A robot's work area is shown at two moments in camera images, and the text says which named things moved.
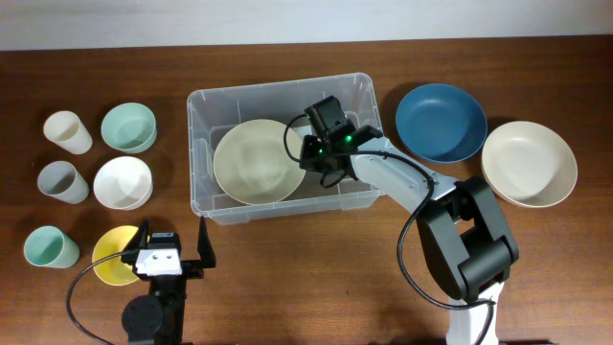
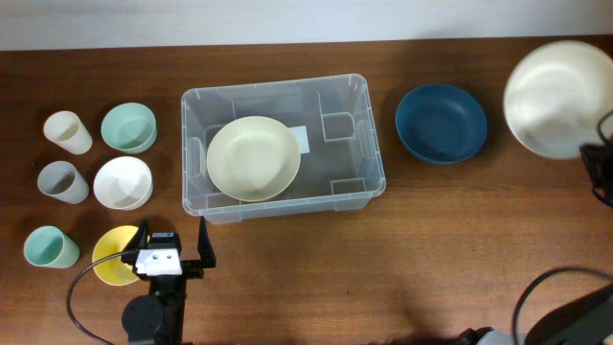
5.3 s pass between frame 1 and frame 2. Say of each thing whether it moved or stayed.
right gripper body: moved
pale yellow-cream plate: stayed
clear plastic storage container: stayed
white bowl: stayed
